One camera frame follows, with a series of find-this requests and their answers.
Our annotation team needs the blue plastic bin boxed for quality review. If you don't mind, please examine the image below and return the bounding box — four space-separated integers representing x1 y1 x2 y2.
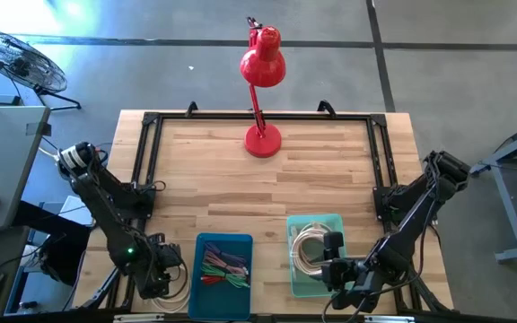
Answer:
188 231 254 321

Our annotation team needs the pink USB cable bundle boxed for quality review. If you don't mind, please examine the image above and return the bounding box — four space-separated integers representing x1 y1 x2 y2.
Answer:
203 253 250 275

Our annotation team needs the green USB cable bundle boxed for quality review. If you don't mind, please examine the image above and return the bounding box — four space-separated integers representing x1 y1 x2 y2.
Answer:
200 264 251 289

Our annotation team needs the red desk lamp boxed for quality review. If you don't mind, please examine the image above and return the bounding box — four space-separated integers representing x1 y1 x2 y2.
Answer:
239 16 287 159

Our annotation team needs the white USB cable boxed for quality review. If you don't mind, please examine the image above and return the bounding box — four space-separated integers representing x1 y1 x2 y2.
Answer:
289 223 334 278
150 262 192 314

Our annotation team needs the purple USB cable bundle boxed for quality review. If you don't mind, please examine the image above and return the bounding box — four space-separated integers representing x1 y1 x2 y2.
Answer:
203 241 247 264

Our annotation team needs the grey side table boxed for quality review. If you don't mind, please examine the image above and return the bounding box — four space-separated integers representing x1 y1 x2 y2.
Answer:
0 105 52 231

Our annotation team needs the blue-grey metal stand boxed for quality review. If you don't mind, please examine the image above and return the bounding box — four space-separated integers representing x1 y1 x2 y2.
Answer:
469 115 517 264

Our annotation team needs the black aluminium table frame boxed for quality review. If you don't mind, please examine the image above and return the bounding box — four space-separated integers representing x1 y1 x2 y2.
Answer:
105 99 455 316

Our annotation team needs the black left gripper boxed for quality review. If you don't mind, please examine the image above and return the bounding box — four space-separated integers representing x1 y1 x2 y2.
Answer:
135 237 184 300

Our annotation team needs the black floor fan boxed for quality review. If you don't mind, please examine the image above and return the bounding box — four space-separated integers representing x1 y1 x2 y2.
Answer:
0 29 83 112

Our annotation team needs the teal translucent plastic bin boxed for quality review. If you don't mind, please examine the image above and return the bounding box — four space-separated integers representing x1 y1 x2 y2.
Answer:
285 213 348 298

